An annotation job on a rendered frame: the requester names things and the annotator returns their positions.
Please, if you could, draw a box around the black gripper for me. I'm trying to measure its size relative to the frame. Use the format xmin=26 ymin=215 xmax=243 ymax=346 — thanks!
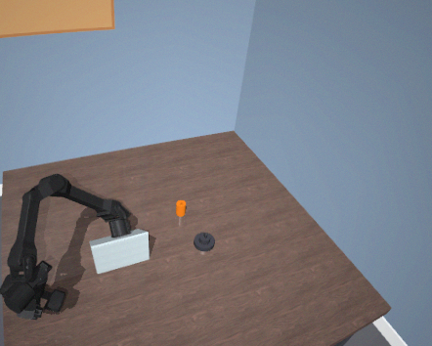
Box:
xmin=0 ymin=275 xmax=65 ymax=312

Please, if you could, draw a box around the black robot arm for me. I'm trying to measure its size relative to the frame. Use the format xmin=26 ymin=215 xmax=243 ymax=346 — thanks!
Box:
xmin=2 ymin=174 xmax=131 ymax=320

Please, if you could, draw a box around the orange cylinder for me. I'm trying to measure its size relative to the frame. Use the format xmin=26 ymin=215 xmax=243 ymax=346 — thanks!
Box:
xmin=176 ymin=200 xmax=186 ymax=217

